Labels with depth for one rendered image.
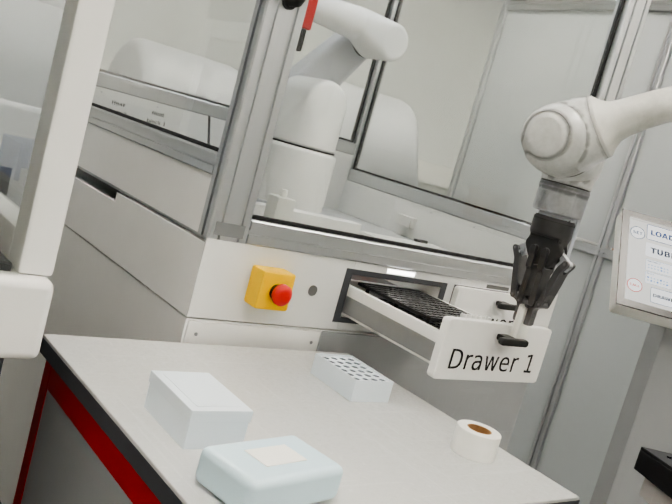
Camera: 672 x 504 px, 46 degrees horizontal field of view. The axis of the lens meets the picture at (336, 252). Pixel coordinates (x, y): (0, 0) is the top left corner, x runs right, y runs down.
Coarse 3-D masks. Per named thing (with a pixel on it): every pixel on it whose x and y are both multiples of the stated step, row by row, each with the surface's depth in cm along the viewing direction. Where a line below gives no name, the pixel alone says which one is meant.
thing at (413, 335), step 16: (352, 288) 159; (416, 288) 181; (352, 304) 158; (368, 304) 155; (384, 304) 152; (368, 320) 154; (384, 320) 151; (400, 320) 148; (416, 320) 144; (384, 336) 150; (400, 336) 147; (416, 336) 144; (432, 336) 141; (416, 352) 143; (432, 352) 140
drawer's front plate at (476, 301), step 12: (456, 288) 178; (468, 288) 179; (456, 300) 177; (468, 300) 179; (480, 300) 182; (492, 300) 184; (504, 300) 187; (480, 312) 183; (492, 312) 185; (504, 312) 188
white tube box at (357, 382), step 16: (320, 368) 139; (336, 368) 135; (352, 368) 138; (368, 368) 141; (336, 384) 135; (352, 384) 131; (368, 384) 133; (384, 384) 135; (352, 400) 132; (368, 400) 134; (384, 400) 136
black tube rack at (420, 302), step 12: (372, 288) 161; (384, 288) 166; (396, 288) 170; (384, 300) 168; (396, 300) 155; (408, 300) 158; (420, 300) 162; (432, 300) 167; (408, 312) 162; (420, 312) 149; (432, 312) 153; (444, 312) 156; (456, 312) 161; (432, 324) 156
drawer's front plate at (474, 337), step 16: (448, 320) 136; (464, 320) 138; (480, 320) 142; (448, 336) 136; (464, 336) 139; (480, 336) 141; (496, 336) 144; (528, 336) 150; (544, 336) 153; (448, 352) 138; (464, 352) 140; (480, 352) 143; (496, 352) 145; (512, 352) 148; (528, 352) 151; (544, 352) 154; (432, 368) 137; (448, 368) 139; (480, 368) 144; (496, 368) 147; (512, 368) 149
